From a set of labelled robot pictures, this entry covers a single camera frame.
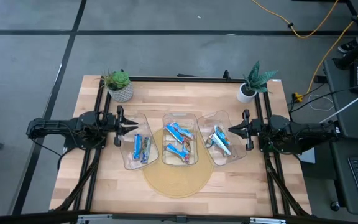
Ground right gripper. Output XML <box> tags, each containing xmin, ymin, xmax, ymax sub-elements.
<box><xmin>227</xmin><ymin>108</ymin><xmax>262</xmax><ymax>152</ymax></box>

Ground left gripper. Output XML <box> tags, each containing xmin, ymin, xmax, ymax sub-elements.
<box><xmin>110</xmin><ymin>105</ymin><xmax>140</xmax><ymax>147</ymax></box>

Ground red green granola bar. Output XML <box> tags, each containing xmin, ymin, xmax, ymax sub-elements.
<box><xmin>210</xmin><ymin>133</ymin><xmax>232</xmax><ymax>157</ymax></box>

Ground dark blue granola bar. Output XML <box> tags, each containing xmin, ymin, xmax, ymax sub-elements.
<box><xmin>140</xmin><ymin>136</ymin><xmax>152</xmax><ymax>165</ymax></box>
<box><xmin>181</xmin><ymin>139</ymin><xmax>193</xmax><ymax>165</ymax></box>

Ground orange blue granola bar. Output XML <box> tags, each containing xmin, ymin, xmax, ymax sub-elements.
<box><xmin>204</xmin><ymin>132</ymin><xmax>219</xmax><ymax>149</ymax></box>

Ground green red snack bag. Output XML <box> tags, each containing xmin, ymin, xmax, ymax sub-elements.
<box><xmin>165</xmin><ymin>143</ymin><xmax>190</xmax><ymax>159</ymax></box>

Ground clear plastic bin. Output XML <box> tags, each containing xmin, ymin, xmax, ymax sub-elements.
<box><xmin>119</xmin><ymin>112</ymin><xmax>160</xmax><ymax>171</ymax></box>
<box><xmin>161</xmin><ymin>111</ymin><xmax>199</xmax><ymax>166</ymax></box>
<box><xmin>196</xmin><ymin>110</ymin><xmax>247</xmax><ymax>167</ymax></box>

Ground snake plant in white pot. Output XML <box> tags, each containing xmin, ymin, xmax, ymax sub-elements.
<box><xmin>236</xmin><ymin>60</ymin><xmax>279</xmax><ymax>104</ymax></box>

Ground succulent in patterned pot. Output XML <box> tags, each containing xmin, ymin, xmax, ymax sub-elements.
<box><xmin>99</xmin><ymin>68</ymin><xmax>135</xmax><ymax>103</ymax></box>

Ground white sheet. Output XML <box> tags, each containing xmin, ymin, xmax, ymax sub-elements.
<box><xmin>296</xmin><ymin>146</ymin><xmax>316</xmax><ymax>165</ymax></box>

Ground round woven straw placemat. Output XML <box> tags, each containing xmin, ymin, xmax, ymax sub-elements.
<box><xmin>141</xmin><ymin>126</ymin><xmax>214</xmax><ymax>199</ymax></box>

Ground black rig crossbar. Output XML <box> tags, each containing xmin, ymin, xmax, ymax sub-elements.
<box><xmin>0</xmin><ymin>210</ymin><xmax>358</xmax><ymax>224</ymax></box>

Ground dark grey desk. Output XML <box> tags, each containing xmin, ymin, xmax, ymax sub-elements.
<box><xmin>300</xmin><ymin>57</ymin><xmax>358</xmax><ymax>218</ymax></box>

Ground black stand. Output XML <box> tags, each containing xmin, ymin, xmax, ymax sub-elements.
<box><xmin>334</xmin><ymin>0</ymin><xmax>358</xmax><ymax>71</ymax></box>

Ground person's shoe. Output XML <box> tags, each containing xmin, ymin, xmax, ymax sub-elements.
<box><xmin>337</xmin><ymin>37</ymin><xmax>358</xmax><ymax>54</ymax></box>

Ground black aluminium table frame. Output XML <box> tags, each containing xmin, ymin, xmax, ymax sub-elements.
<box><xmin>50</xmin><ymin>70</ymin><xmax>312</xmax><ymax>224</ymax></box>

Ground yellow extension cable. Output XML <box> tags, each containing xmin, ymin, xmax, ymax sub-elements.
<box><xmin>293</xmin><ymin>0</ymin><xmax>358</xmax><ymax>103</ymax></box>
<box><xmin>250</xmin><ymin>0</ymin><xmax>340</xmax><ymax>40</ymax></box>

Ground thin white cable loop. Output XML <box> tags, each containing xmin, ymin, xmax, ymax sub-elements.
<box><xmin>308</xmin><ymin>94</ymin><xmax>335</xmax><ymax>111</ymax></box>

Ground black power cable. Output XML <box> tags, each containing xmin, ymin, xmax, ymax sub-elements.
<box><xmin>26</xmin><ymin>133</ymin><xmax>67</xmax><ymax>172</ymax></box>

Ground black floor cables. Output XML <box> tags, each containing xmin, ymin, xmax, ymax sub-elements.
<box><xmin>287</xmin><ymin>82</ymin><xmax>358</xmax><ymax>114</ymax></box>

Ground thick white cable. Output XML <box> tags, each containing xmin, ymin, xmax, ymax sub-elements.
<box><xmin>317</xmin><ymin>93</ymin><xmax>358</xmax><ymax>125</ymax></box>

